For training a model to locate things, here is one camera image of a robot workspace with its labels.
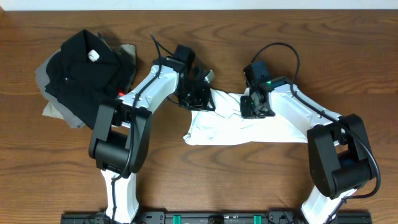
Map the black folded shirt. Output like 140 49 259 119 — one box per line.
45 30 136 129

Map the white collar label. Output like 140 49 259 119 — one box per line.
87 49 100 62

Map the white robot print t-shirt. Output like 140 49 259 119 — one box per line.
183 89 307 146

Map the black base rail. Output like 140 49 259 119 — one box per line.
60 210 373 224

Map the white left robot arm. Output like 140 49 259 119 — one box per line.
89 57 215 223

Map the light grey folded cloth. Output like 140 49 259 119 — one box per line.
35 50 85 128

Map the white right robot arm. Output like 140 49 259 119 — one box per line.
241 76 381 223

